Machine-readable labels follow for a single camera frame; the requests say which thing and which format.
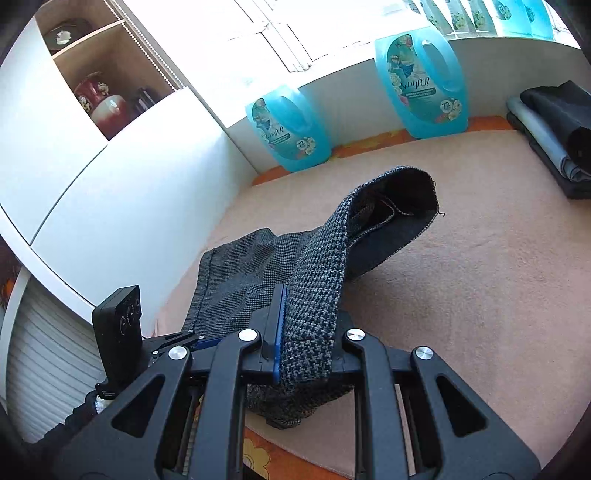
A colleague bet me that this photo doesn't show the dark grey tweed pants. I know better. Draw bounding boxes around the dark grey tweed pants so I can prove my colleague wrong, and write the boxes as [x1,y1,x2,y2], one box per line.
[183,167,439,429]

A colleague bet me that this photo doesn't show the white radiator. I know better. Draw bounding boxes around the white radiator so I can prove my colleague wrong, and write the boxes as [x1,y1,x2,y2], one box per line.
[1,269,104,443]

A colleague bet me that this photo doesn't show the white wardrobe cabinet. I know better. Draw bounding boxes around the white wardrobe cabinet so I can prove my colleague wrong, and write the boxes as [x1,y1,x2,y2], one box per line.
[1,1,256,332]

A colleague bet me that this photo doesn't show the beige blanket mat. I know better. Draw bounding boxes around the beige blanket mat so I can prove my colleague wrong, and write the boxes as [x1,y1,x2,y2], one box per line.
[151,129,591,476]

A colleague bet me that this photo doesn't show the blue detergent bottle left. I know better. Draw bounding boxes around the blue detergent bottle left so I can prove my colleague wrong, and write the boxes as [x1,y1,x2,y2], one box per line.
[245,85,332,173]

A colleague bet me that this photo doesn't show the red white ceramic vase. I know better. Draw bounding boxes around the red white ceramic vase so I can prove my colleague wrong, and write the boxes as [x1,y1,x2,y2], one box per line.
[74,72,131,140]

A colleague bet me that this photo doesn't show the dark bottle on shelf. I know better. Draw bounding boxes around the dark bottle on shelf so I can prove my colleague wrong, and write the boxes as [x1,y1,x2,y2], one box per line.
[132,87,161,116]

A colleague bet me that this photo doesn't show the dark dish on shelf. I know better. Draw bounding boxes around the dark dish on shelf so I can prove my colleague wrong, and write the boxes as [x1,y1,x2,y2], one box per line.
[43,18,91,54]

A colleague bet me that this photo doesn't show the blue detergent bottle right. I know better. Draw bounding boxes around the blue detergent bottle right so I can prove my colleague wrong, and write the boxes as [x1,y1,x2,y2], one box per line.
[374,27,469,139]

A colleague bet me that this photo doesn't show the stack of folded dark clothes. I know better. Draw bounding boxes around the stack of folded dark clothes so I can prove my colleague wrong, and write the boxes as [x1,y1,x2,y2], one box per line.
[506,80,591,200]

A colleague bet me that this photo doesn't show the refill pouches on sill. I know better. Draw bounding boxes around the refill pouches on sill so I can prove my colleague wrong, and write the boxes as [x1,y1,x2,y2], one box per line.
[404,0,497,37]

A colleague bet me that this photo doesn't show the blue detergent bottle on sill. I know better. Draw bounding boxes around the blue detergent bottle on sill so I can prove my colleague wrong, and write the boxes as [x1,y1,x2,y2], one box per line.
[485,0,531,37]

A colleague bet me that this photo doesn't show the far blue bottle on sill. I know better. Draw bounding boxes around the far blue bottle on sill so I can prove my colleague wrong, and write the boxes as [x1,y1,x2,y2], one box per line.
[522,0,554,41]

